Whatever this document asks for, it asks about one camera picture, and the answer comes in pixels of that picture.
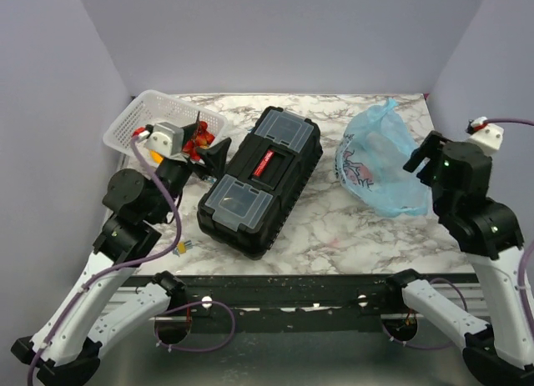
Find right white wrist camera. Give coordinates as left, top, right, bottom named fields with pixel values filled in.
left=466, top=117, right=504, bottom=156

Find black plastic toolbox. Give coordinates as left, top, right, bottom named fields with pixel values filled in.
left=197, top=107, right=323, bottom=260

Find orange fake fruit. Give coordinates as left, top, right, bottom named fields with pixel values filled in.
left=149, top=150, right=163, bottom=163

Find black mounting base rail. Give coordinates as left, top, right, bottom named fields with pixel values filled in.
left=124, top=273, right=451, bottom=333

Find light blue plastic bag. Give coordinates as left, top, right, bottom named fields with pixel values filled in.
left=334, top=98, right=430, bottom=218

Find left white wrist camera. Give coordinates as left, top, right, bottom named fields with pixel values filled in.
left=145, top=122, right=184, bottom=159

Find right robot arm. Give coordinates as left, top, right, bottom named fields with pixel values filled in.
left=383, top=131, right=533, bottom=385

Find small yellow metal connector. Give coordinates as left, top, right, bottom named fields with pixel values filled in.
left=173, top=240, right=194, bottom=256

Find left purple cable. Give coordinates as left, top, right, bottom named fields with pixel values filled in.
left=27, top=127, right=237, bottom=386

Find white perforated plastic basket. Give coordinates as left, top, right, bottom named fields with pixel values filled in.
left=103, top=90, right=228, bottom=157

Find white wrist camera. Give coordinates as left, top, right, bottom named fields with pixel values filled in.
left=145, top=122, right=184, bottom=159
left=466, top=117, right=504, bottom=156

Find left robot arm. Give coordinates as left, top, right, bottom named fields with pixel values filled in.
left=11, top=121, right=231, bottom=385

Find red fake cherry tomatoes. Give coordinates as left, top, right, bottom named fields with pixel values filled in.
left=182, top=121, right=215, bottom=161

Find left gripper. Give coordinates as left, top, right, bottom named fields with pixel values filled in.
left=149, top=124, right=231, bottom=223

